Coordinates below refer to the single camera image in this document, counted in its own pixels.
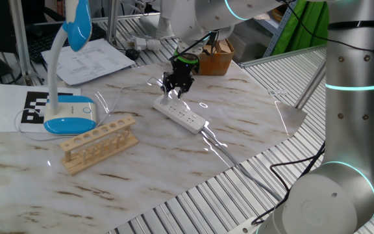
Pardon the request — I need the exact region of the white power strip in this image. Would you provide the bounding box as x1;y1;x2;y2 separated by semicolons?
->
153;94;207;135

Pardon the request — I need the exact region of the printed paper sheet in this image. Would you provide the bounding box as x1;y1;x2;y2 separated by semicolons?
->
40;38;136;86

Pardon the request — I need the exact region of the aluminium frame post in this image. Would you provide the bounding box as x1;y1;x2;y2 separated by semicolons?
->
8;0;34;86
293;59;327;111
106;0;120;45

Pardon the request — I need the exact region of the green cloth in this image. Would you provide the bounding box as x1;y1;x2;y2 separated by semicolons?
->
272;0;330;56

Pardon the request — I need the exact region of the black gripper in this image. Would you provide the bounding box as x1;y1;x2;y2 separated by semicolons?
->
161;61;200;99

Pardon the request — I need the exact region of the black round puck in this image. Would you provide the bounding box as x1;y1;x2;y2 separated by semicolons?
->
125;48;140;61

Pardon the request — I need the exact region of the blue and white desk lamp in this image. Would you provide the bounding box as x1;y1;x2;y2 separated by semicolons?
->
43;0;97;136

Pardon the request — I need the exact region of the grey power strip cable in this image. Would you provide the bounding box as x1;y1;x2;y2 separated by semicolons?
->
201;128;282;201

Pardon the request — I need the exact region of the wooden test tube rack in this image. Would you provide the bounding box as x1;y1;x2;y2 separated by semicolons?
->
59;115;139;176

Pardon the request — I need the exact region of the cardboard box with orange tape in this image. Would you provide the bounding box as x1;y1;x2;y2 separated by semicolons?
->
193;38;236;77

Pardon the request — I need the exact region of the white plug adapter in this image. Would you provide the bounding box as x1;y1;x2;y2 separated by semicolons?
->
127;35;162;52

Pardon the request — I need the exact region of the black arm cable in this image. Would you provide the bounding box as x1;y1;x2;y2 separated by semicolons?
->
168;31;223;63

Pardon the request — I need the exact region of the black base cable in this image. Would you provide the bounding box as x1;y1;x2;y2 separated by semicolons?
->
251;139;327;227

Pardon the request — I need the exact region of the black keyboard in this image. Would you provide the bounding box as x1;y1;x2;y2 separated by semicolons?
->
26;21;107;63

